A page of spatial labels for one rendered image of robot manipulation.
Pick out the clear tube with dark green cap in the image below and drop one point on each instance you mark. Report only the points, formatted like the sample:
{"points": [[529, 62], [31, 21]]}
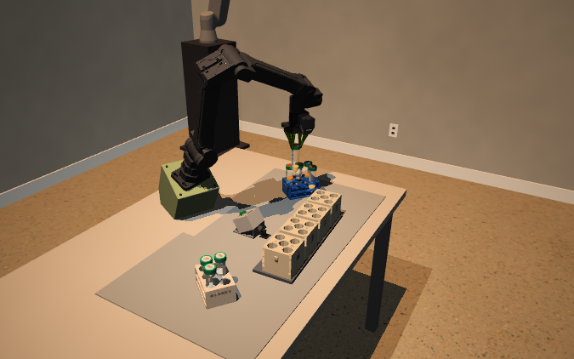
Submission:
{"points": [[205, 259]]}

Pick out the sample tube with orange liquid and dark green cap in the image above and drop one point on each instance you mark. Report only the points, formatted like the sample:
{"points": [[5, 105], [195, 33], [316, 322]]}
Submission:
{"points": [[289, 172]]}

